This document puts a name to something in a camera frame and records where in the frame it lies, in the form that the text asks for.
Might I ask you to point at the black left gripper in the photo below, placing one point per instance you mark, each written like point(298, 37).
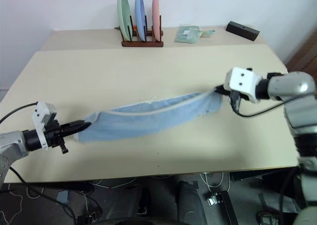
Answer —
point(53, 134)

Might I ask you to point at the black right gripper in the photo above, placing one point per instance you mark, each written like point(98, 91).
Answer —
point(241, 96)

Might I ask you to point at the light blue towel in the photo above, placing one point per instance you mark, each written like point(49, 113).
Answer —
point(148, 121)

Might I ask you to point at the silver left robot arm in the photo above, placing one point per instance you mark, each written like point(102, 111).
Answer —
point(12, 142)

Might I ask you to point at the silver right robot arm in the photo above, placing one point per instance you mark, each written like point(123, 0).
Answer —
point(292, 86)

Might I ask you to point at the black rectangular box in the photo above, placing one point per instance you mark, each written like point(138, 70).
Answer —
point(244, 30)

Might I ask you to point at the folded green cloth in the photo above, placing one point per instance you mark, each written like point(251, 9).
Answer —
point(187, 35)

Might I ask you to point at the small grey-blue block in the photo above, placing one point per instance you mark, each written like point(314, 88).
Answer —
point(62, 196)

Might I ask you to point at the brown wooden plate rack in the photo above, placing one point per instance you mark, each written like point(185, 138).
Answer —
point(142, 44)

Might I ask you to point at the pink plate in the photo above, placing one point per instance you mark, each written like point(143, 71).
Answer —
point(156, 14)

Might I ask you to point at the small orange object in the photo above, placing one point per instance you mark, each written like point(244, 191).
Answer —
point(134, 27)

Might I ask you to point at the small silver metal clamp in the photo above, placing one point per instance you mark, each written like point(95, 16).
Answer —
point(212, 200)

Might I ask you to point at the blue plate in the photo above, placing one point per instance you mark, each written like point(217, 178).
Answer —
point(140, 14)

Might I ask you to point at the black metal bar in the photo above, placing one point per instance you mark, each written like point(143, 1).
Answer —
point(229, 207)

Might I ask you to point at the dark rounded shape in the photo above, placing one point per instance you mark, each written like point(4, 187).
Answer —
point(190, 205)

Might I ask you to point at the green plate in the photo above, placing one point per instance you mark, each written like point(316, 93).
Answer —
point(123, 14)

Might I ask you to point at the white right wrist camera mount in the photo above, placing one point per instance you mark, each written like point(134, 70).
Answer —
point(241, 80)

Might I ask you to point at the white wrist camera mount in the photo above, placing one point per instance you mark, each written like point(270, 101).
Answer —
point(39, 111)
point(241, 80)

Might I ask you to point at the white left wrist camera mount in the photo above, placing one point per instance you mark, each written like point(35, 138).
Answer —
point(39, 111)

